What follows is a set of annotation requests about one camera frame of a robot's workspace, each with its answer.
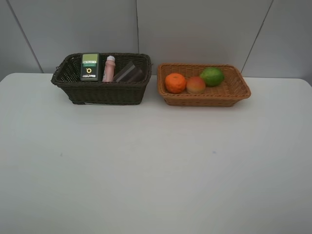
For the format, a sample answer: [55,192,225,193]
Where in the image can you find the translucent purple plastic cup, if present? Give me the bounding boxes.
[113,61,144,82]

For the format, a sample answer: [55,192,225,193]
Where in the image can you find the pink bottle white cap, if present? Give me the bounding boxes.
[102,56,116,82]

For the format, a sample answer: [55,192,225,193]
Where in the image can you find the red yellow peach fruit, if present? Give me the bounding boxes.
[186,76,206,95]

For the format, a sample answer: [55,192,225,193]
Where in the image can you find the dark brown wicker basket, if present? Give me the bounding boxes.
[51,53,152,105]

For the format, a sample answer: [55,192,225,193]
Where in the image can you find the orange mandarin fruit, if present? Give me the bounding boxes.
[165,73,187,94]

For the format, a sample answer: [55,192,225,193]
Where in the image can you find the dark green pump bottle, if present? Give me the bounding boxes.
[80,53,100,81]

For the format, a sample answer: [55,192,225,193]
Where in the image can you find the light orange wicker basket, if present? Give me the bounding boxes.
[157,63,251,107]

